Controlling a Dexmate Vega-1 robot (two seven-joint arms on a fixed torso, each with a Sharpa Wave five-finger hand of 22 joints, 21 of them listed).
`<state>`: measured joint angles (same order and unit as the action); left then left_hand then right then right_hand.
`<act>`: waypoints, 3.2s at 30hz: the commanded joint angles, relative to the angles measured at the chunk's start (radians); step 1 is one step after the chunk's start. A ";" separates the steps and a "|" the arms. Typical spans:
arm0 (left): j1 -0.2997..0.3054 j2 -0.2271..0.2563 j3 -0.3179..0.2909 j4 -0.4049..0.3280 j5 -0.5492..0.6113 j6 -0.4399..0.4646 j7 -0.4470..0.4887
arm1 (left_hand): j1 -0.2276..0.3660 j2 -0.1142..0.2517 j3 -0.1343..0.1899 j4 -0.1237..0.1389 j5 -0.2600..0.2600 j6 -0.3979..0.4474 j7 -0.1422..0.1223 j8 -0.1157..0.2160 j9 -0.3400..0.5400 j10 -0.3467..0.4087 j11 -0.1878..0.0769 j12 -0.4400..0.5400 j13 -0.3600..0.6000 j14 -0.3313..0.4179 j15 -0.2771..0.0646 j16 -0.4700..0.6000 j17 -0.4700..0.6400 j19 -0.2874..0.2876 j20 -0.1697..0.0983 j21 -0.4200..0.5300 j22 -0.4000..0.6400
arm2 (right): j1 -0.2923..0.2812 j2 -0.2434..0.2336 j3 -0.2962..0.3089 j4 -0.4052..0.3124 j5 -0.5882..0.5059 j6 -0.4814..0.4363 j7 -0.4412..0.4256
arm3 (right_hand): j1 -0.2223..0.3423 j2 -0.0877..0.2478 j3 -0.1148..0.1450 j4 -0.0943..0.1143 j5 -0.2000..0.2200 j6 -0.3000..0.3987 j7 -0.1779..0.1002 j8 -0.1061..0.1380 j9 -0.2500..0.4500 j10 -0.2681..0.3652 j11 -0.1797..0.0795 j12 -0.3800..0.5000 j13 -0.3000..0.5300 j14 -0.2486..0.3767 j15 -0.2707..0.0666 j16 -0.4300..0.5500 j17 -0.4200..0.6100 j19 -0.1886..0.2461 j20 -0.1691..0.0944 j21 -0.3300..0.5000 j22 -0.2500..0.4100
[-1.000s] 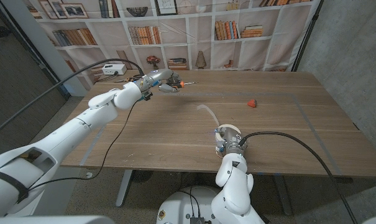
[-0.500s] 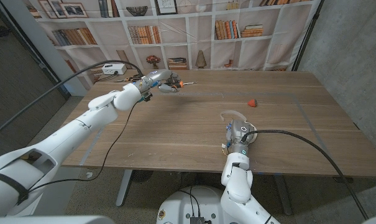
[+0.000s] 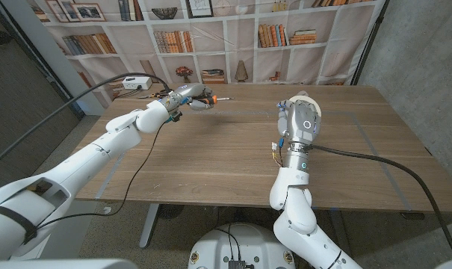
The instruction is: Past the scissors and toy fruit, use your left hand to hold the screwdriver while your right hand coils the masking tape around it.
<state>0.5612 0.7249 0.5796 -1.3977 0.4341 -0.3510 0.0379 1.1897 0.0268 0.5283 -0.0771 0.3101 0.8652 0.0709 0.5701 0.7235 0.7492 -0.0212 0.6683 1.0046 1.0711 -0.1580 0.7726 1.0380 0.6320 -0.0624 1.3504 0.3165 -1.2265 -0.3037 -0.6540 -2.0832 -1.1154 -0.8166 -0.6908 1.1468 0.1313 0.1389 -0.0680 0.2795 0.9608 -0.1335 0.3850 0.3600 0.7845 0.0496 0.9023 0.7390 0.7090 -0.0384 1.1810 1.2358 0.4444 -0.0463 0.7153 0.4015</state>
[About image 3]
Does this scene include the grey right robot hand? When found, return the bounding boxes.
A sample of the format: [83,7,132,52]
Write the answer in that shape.
[276,95,323,146]

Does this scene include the grey table leg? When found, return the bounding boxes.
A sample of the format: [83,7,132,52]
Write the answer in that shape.
[139,203,160,250]
[329,209,353,259]

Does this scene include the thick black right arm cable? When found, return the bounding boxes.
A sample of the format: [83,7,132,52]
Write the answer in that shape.
[306,143,452,259]

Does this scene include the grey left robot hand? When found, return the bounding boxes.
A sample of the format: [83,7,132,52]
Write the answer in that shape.
[160,82,215,113]

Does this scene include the black orange screwdriver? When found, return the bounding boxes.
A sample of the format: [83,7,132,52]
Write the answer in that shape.
[191,94,235,108]

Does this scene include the black backdrop stand pole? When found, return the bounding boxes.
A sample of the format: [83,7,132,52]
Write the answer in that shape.
[350,0,391,86]

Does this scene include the white power strip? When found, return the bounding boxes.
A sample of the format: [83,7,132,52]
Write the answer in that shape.
[121,76,153,90]

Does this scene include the printed bookshelf backdrop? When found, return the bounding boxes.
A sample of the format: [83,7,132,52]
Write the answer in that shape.
[25,0,387,109]

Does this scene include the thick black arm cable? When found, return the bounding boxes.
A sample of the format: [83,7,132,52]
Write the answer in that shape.
[306,143,452,259]
[0,72,173,173]

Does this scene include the beige masking tape roll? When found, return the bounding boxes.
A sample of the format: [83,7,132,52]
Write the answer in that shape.
[287,90,323,117]

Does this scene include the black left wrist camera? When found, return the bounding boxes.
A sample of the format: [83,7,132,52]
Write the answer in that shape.
[165,111,184,124]

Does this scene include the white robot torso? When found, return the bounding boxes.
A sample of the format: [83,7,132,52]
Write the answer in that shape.
[188,223,297,269]

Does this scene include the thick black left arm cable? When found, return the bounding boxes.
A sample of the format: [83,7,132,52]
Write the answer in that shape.
[0,72,173,173]

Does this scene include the black power strip cable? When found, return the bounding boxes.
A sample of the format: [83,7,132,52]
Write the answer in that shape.
[117,86,144,99]

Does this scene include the black orange scissors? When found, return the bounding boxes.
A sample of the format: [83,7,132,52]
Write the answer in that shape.
[137,89,170,100]

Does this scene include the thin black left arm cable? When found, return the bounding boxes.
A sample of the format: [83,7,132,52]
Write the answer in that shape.
[34,119,167,231]

